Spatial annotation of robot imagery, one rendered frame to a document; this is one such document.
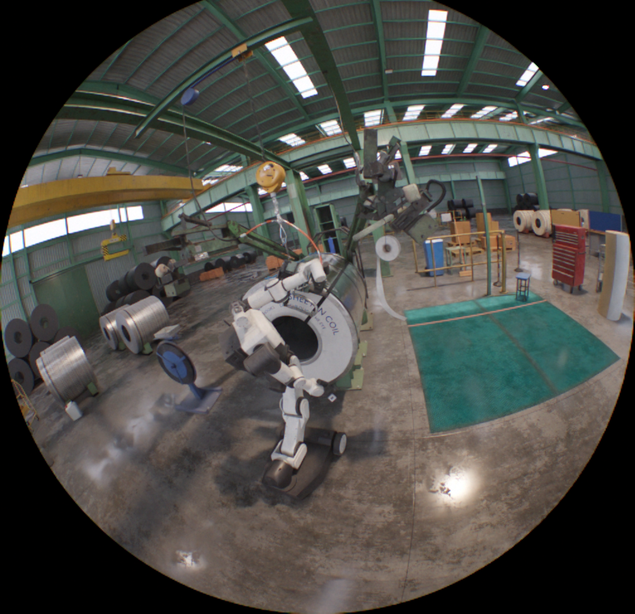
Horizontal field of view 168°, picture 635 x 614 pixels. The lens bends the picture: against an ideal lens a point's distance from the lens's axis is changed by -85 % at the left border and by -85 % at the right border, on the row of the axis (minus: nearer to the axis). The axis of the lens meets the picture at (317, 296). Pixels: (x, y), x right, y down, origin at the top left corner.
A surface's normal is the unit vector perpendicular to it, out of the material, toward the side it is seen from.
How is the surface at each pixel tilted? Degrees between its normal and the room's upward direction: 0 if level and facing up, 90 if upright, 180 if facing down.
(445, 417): 0
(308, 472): 0
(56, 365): 57
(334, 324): 90
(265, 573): 0
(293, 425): 41
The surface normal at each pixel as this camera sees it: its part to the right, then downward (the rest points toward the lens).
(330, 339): -0.26, 0.34
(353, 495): -0.23, -0.93
